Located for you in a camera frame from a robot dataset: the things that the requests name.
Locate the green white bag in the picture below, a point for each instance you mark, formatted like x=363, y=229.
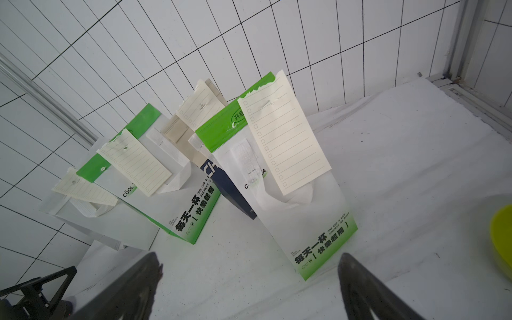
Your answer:
x=310, y=224
x=183, y=204

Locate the lime green bowl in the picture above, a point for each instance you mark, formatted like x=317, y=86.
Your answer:
x=500, y=234

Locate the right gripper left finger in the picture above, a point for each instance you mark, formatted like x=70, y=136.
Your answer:
x=125, y=293

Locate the navy blue beige bag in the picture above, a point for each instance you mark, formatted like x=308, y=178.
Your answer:
x=188, y=142

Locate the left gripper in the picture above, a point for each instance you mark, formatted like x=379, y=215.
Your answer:
x=24, y=310

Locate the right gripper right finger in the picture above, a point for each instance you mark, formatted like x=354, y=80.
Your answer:
x=366, y=297

